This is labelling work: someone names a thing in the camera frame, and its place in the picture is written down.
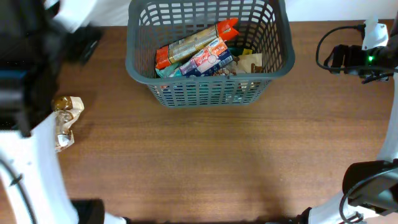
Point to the red brown pasta packet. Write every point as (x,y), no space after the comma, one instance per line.
(189,46)

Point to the green Nescafe coffee bag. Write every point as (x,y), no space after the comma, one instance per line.
(238,51)

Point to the grey plastic lattice basket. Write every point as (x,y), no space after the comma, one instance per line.
(263,27)

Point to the beige yellow snack bag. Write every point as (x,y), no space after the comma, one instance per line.
(242,64)

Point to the blue tissue box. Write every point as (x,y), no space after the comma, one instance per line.
(208,60)

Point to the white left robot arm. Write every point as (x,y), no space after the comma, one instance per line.
(36,37)

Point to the teal white wipes packet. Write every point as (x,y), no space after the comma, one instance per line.
(168,71)

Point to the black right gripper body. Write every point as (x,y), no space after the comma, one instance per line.
(357,58)

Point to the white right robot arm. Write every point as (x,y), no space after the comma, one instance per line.
(369,189)

